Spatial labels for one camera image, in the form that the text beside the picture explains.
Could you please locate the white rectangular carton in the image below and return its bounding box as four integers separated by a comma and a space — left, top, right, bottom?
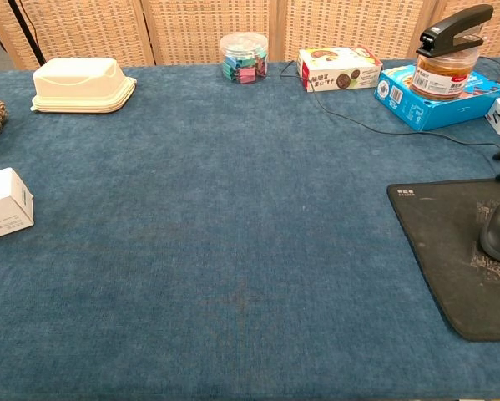
0, 166, 36, 244

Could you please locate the black stapler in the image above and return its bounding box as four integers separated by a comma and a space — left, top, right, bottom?
415, 3, 495, 58

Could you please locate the black printed mouse pad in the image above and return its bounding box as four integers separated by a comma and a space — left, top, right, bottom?
386, 178, 500, 343

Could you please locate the blue table cloth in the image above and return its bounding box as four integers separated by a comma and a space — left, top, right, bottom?
0, 58, 500, 401

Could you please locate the white cookie box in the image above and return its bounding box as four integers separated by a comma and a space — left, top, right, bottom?
296, 46, 384, 94

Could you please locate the cream plastic lunch box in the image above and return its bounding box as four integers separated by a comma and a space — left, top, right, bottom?
30, 57, 138, 114

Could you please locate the black tripod stand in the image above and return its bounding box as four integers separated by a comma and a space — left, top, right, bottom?
6, 0, 42, 69

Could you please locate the blue cardboard box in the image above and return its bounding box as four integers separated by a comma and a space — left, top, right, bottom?
373, 64, 500, 134

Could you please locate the woven folding screen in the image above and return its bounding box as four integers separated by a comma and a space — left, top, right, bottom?
0, 0, 500, 71

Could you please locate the clear jar of binder clips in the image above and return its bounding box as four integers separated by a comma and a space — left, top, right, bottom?
219, 32, 270, 84

